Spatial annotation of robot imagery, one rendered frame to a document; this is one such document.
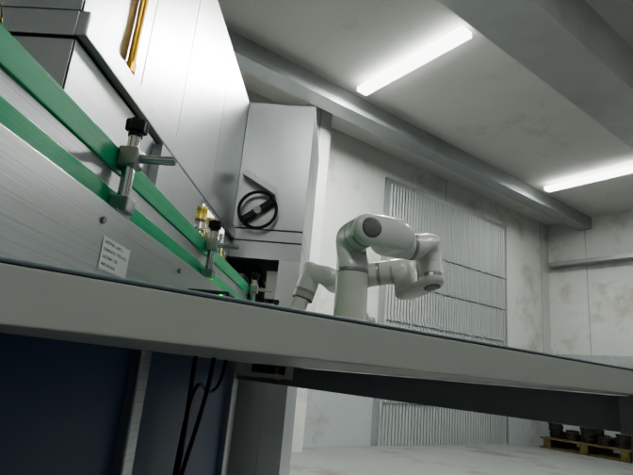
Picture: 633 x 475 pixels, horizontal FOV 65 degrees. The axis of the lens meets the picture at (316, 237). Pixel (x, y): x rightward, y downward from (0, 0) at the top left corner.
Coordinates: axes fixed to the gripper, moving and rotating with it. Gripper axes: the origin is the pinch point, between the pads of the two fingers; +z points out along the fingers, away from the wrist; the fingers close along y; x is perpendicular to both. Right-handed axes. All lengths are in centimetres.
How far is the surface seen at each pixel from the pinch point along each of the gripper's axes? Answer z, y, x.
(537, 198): -313, -478, 214
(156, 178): -29, 41, -49
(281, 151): -96, -73, -46
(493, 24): -213, -74, 42
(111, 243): 1, 118, -14
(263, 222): -54, -73, -40
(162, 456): 30, 78, -7
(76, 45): -38, 87, -55
